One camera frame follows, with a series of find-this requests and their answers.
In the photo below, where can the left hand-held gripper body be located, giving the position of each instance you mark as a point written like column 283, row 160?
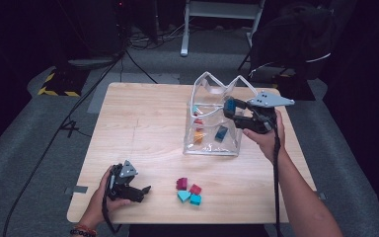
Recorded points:
column 121, row 187

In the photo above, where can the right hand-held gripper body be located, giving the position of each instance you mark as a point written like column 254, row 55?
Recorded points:
column 260, row 120

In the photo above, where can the dark blue small block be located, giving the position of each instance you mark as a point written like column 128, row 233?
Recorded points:
column 230, row 105

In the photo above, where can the dark blue long block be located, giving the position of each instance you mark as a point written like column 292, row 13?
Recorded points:
column 221, row 133

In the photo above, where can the red small block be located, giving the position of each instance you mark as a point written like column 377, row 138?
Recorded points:
column 198, row 122

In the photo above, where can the clear plastic bag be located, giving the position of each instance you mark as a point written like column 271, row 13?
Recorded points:
column 210, row 144

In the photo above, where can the magenta block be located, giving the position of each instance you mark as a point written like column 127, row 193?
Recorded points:
column 182, row 183

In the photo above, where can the teal green block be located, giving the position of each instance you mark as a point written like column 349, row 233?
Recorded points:
column 194, row 109

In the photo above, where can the orange block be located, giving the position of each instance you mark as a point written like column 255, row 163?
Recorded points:
column 198, row 137

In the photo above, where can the crimson block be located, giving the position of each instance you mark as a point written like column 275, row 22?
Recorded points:
column 195, row 189

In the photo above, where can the cyan cube block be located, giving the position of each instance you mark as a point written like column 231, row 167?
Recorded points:
column 195, row 199

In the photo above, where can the person's right hand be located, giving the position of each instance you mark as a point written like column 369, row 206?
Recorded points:
column 271, row 143

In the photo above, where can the person's left hand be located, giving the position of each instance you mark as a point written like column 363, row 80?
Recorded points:
column 97, row 207

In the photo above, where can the black chair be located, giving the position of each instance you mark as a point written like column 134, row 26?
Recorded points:
column 248, row 74

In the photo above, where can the grey tape strip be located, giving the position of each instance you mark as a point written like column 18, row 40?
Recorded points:
column 79, row 189
column 322, row 196

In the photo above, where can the black tape cross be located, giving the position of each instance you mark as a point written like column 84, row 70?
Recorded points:
column 69, row 126

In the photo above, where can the dark jacket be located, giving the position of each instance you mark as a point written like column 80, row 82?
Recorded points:
column 292, row 36

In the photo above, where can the white metal stand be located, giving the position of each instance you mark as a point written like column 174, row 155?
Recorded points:
column 185, row 33

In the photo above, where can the yellow black striped base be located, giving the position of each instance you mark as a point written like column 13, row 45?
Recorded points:
column 65, row 82

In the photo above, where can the grey stand base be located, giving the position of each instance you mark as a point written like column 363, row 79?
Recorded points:
column 89, row 62

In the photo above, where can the black computer tower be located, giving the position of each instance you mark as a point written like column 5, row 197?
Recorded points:
column 108, row 29

